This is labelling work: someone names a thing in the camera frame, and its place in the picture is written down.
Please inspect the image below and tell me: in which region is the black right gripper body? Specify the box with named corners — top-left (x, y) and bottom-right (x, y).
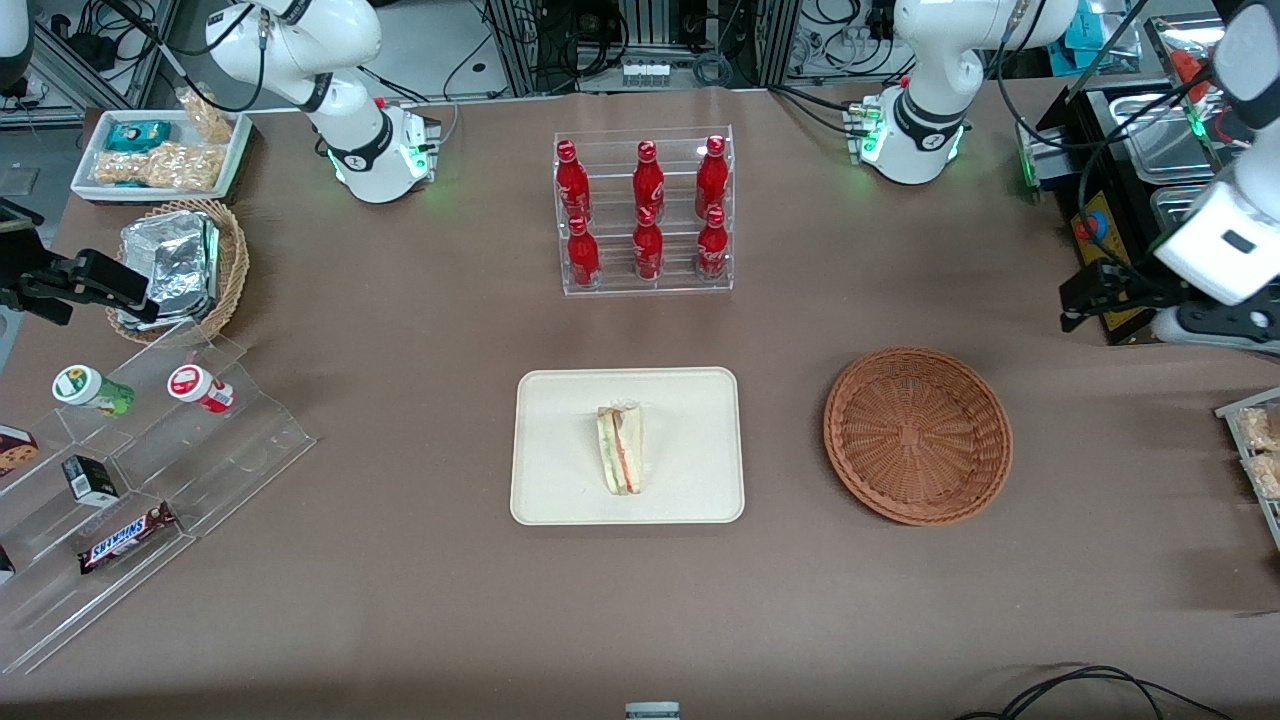
top-left (0, 232), bottom-right (43, 307)

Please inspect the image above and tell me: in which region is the triangular sandwich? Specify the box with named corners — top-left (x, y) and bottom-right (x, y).
top-left (596, 400), bottom-right (647, 497)

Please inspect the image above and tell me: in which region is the tan wicker basket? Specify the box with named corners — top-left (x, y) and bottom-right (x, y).
top-left (105, 198), bottom-right (251, 347)

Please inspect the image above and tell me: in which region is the round brown wicker basket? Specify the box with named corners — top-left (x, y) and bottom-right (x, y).
top-left (823, 346), bottom-right (1014, 527)

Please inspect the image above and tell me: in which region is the cream rectangular tray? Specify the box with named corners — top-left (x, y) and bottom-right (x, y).
top-left (510, 367), bottom-right (746, 526)

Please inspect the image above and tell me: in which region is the silver foil container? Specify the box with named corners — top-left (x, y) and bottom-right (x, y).
top-left (118, 210), bottom-right (222, 332)

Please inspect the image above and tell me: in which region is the steel warmer pan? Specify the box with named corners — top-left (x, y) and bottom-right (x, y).
top-left (1150, 185), bottom-right (1206, 241)
top-left (1110, 90), bottom-right (1217, 186)

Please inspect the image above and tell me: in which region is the green lidded cup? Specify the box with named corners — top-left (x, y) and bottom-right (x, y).
top-left (52, 365), bottom-right (136, 418)

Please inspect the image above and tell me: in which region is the large clear peanut bag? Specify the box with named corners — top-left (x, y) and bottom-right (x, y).
top-left (92, 140), bottom-right (227, 193)

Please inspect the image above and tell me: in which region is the red lidded cup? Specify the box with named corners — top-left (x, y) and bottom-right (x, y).
top-left (167, 364), bottom-right (237, 415)

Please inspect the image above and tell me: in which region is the metal box with green light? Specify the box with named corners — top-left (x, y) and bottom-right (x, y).
top-left (1015, 115), bottom-right (1077, 203)

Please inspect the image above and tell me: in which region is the black food warmer cabinet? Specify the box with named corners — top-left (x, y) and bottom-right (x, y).
top-left (1035, 10), bottom-right (1280, 347)

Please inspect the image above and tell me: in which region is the teal snack packet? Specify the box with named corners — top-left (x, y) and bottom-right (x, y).
top-left (105, 120), bottom-right (173, 154)

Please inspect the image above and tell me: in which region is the brown cookie box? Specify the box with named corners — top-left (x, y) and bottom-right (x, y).
top-left (0, 425), bottom-right (41, 479)

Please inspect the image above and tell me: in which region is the small black carton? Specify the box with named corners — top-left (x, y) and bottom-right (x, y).
top-left (62, 455), bottom-right (121, 507)

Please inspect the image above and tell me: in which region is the orange fried food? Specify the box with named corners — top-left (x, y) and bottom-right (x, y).
top-left (1170, 45), bottom-right (1219, 93)

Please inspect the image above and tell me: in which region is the small clear peanut bag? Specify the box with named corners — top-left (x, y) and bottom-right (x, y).
top-left (177, 85), bottom-right (237, 147)

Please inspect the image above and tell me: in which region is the clear acrylic stepped shelf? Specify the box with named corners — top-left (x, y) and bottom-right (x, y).
top-left (0, 320), bottom-right (318, 677)

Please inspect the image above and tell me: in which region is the brown snickers bar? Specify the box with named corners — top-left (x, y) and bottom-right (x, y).
top-left (78, 502), bottom-right (179, 576)

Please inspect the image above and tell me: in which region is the red cola bottle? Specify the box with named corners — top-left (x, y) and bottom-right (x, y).
top-left (695, 135), bottom-right (730, 217)
top-left (566, 215), bottom-right (601, 291)
top-left (632, 140), bottom-right (667, 215)
top-left (696, 205), bottom-right (730, 283)
top-left (632, 207), bottom-right (665, 283)
top-left (555, 140), bottom-right (593, 223)

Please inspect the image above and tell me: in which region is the clear acrylic bottle rack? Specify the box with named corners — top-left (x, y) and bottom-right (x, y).
top-left (553, 126), bottom-right (735, 297)

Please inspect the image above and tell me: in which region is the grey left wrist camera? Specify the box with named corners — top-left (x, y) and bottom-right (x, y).
top-left (1150, 303), bottom-right (1280, 354)

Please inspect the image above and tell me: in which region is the white wire snack tray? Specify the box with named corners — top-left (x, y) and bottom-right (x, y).
top-left (1215, 388), bottom-right (1280, 551)

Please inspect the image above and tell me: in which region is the black floor cable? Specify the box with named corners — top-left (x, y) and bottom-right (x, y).
top-left (955, 664), bottom-right (1237, 720)

